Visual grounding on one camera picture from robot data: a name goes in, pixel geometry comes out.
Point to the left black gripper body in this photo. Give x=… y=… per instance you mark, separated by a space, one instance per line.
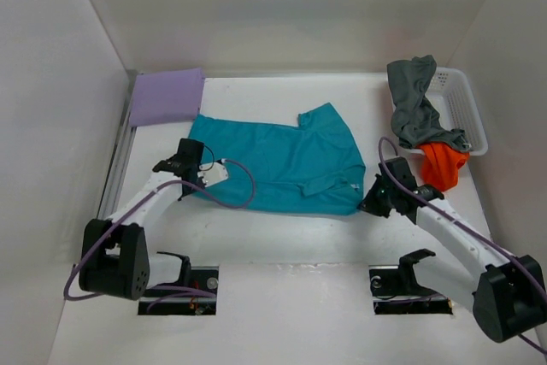
x=191 y=191

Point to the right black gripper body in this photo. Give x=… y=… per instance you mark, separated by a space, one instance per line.
x=379 y=198

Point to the purple t shirt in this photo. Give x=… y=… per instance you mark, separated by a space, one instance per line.
x=166 y=97

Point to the teal t shirt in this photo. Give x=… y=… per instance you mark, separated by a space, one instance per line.
x=314 y=167

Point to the grey t shirt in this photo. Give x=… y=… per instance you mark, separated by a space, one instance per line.
x=415 y=121

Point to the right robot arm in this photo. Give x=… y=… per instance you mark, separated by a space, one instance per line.
x=505 y=294

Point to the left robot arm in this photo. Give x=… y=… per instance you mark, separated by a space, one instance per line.
x=115 y=260

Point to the orange t shirt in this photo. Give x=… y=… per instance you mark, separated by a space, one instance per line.
x=441 y=165

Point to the white plastic bin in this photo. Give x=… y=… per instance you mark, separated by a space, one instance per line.
x=450 y=93

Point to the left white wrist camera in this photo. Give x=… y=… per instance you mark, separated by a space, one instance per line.
x=213 y=173

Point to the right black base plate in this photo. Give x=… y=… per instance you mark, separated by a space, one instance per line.
x=392 y=296

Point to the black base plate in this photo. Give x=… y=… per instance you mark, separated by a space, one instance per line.
x=392 y=296
x=195 y=296

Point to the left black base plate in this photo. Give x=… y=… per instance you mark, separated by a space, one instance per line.
x=195 y=296

